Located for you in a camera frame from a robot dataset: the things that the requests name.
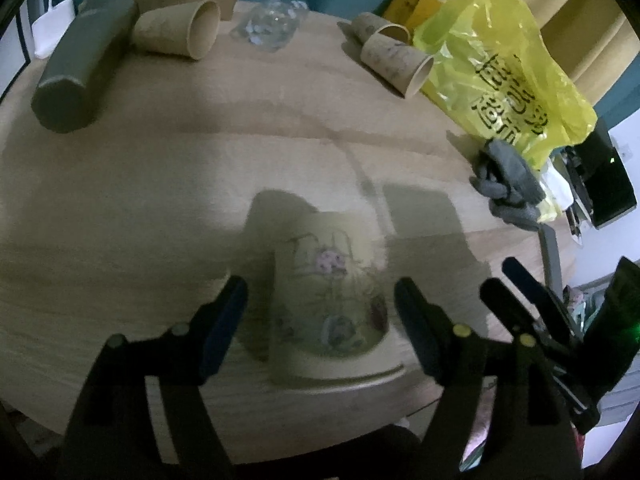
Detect paper cup with cartoon print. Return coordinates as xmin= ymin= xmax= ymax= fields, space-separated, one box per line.
xmin=269 ymin=212 xmax=404 ymax=391

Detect rear brown paper cup lying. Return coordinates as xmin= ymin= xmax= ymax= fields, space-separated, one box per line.
xmin=350 ymin=12 xmax=410 ymax=44

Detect brown paper cup by thermos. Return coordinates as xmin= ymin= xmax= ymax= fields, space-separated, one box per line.
xmin=131 ymin=0 xmax=220 ymax=61

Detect black phone on table edge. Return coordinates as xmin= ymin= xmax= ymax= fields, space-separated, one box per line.
xmin=538 ymin=224 xmax=563 ymax=297

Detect grey knit gloves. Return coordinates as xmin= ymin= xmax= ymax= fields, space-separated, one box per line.
xmin=470 ymin=139 xmax=546 ymax=232

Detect white crumpled tissue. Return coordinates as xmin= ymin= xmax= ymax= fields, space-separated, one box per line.
xmin=539 ymin=158 xmax=575 ymax=212

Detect black electronic device with led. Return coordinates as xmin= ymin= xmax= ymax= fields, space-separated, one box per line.
xmin=563 ymin=118 xmax=638 ymax=229

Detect yellow plastic shopping bag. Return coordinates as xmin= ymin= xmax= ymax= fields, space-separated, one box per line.
xmin=413 ymin=0 xmax=597 ymax=225

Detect yellow curtain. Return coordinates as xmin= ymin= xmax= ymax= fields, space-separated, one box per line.
xmin=523 ymin=0 xmax=639 ymax=104

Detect grey metal thermos bottle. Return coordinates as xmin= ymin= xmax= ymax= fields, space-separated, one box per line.
xmin=32 ymin=0 xmax=139 ymax=133

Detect white desk lamp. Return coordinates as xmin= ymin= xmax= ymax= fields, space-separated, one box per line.
xmin=32 ymin=0 xmax=76 ymax=60

